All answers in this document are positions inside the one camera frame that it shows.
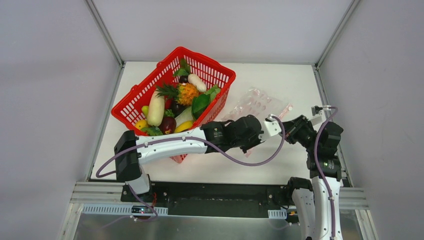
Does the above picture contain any clear zip top bag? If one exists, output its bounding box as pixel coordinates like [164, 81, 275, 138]
[222, 87, 292, 162]

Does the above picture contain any toy pineapple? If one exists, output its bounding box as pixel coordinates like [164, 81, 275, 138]
[156, 83, 200, 106]

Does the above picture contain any red plastic shopping basket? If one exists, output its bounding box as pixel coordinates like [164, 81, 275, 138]
[110, 46, 237, 164]

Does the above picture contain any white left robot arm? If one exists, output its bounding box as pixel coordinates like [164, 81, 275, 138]
[114, 115, 264, 203]

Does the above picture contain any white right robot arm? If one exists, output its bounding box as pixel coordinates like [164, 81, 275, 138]
[283, 115, 344, 240]

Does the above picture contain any green leafy bok choy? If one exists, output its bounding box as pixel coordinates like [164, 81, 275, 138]
[191, 84, 221, 120]

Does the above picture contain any white chinese cabbage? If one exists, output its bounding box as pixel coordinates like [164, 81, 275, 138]
[175, 106, 194, 127]

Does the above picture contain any yellow mango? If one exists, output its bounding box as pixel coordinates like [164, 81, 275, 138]
[174, 120, 194, 134]

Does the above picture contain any dark purple round fruit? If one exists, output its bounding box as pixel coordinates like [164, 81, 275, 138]
[169, 100, 187, 117]

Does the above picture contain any small white radish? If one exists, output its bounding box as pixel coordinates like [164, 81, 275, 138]
[187, 73, 207, 93]

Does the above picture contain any dark red round fruit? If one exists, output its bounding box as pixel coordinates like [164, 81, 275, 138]
[158, 116, 177, 135]

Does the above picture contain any red bell pepper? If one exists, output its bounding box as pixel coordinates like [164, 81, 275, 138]
[164, 98, 173, 110]

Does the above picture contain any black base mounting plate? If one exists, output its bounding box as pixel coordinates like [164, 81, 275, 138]
[138, 177, 312, 218]

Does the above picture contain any large white radish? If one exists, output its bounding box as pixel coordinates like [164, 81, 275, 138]
[146, 90, 165, 127]

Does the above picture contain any yellow lemon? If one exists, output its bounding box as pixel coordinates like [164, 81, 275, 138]
[134, 119, 149, 131]

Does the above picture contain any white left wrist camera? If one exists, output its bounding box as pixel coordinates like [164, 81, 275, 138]
[258, 114, 283, 143]

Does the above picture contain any aluminium frame rail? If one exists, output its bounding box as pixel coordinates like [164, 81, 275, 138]
[70, 181, 369, 210]

